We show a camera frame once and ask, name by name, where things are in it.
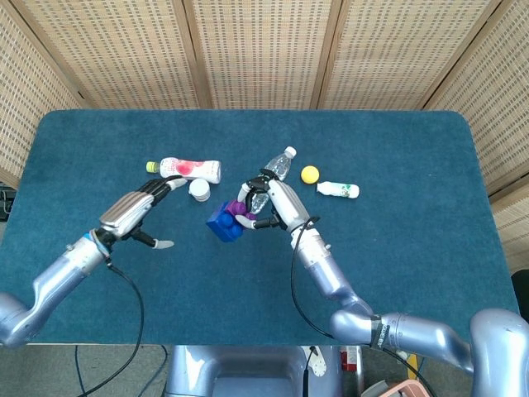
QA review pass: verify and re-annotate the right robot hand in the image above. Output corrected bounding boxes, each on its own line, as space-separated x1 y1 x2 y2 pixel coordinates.
236 168 322 233

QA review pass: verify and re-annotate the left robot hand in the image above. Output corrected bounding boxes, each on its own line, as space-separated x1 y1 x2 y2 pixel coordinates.
98 175 188 250

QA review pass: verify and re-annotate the purple toy block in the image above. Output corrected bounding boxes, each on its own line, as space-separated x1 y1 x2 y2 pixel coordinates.
225 198 257 221

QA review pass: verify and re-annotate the blue toy block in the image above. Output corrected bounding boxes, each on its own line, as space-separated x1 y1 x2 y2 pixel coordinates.
206 200 245 243

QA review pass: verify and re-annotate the lavender robot base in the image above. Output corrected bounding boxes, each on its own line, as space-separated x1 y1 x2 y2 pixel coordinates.
164 345 344 397

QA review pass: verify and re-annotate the clear water bottle green label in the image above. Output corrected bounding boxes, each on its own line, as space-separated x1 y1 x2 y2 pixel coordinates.
247 146 298 215

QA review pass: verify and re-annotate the small white bottle green print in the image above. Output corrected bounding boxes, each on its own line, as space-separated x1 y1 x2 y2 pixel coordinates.
316 180 360 199

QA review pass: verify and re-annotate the white round jar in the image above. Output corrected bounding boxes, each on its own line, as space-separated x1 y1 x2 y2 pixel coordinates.
188 178 212 203

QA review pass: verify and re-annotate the white bottle pink label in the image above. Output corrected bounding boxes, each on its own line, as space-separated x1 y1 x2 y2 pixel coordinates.
145 156 223 184

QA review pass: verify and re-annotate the blue table mat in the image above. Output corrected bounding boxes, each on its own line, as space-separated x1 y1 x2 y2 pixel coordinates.
0 109 521 347

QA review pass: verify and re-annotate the black electronic device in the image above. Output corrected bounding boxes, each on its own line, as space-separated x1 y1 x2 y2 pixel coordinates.
0 181 16 221

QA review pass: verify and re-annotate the woven folding screen panel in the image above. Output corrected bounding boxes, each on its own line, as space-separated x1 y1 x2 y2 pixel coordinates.
181 0 344 111
0 0 83 189
423 0 529 199
489 192 529 272
316 0 516 111
10 0 210 112

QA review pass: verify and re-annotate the black chair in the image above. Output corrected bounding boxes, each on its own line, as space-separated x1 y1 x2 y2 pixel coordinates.
511 270 529 310

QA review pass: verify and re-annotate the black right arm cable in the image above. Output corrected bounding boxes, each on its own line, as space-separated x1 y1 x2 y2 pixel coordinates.
289 217 436 397

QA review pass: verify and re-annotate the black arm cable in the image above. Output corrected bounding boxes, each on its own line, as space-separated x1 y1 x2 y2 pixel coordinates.
78 259 145 397
289 217 436 397

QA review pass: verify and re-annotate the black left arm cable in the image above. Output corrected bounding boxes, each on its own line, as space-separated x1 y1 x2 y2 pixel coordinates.
78 259 145 397

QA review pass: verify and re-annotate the white metal bracket plate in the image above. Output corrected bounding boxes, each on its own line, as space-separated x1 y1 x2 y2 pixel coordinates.
305 346 327 378

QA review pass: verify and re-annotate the blue floor cable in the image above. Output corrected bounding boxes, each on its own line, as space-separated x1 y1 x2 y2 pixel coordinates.
73 345 88 397

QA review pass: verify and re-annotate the black base cable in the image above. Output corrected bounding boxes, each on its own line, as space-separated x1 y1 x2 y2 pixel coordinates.
301 347 317 397

